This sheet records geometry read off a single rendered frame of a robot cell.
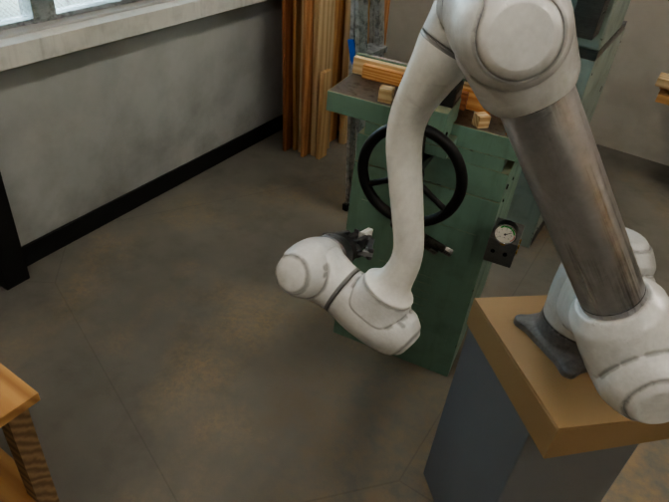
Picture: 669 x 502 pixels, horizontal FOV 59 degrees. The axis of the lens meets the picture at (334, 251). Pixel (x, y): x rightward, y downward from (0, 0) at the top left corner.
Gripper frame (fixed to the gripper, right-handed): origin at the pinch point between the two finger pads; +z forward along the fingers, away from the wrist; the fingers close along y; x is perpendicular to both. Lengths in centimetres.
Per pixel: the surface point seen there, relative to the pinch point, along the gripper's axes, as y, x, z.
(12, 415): 45, 42, -58
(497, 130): -19.6, -30.9, 28.2
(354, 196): 16.3, -0.7, 36.4
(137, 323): 81, 66, 27
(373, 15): 53, -60, 118
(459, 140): -11.0, -25.9, 27.3
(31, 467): 46, 61, -50
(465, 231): -18.9, -0.9, 36.6
